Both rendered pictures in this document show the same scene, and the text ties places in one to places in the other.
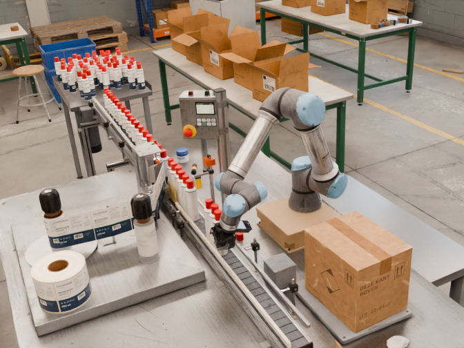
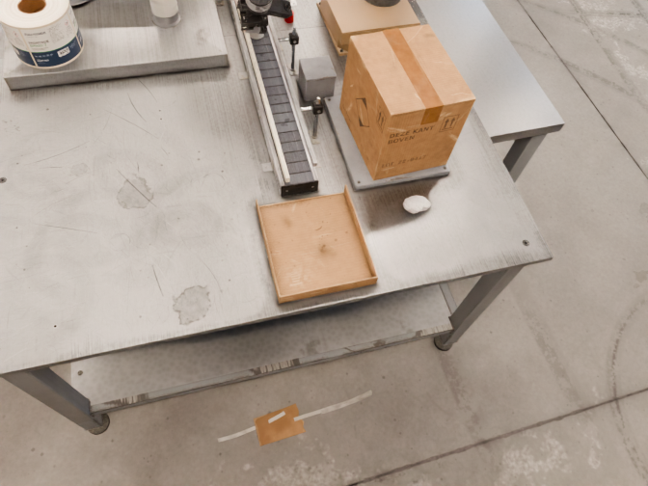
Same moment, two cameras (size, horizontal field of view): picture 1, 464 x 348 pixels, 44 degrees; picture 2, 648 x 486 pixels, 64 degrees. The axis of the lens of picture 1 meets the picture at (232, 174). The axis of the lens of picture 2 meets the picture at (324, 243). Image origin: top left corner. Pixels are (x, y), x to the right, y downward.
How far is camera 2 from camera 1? 0.68 m
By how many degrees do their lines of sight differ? 32
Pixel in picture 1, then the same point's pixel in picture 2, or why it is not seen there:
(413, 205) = (530, 16)
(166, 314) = (168, 99)
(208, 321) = (212, 121)
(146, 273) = (156, 40)
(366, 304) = (394, 153)
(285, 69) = not seen: outside the picture
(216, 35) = not seen: outside the picture
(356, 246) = (405, 78)
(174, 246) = (202, 12)
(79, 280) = (57, 32)
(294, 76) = not seen: outside the picture
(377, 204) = (473, 13)
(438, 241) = (524, 85)
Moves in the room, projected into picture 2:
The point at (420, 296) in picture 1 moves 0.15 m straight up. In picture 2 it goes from (469, 151) to (486, 118)
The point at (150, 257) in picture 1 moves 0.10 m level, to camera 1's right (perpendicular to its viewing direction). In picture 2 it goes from (164, 19) to (195, 25)
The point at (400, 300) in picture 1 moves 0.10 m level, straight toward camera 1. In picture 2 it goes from (441, 155) to (427, 178)
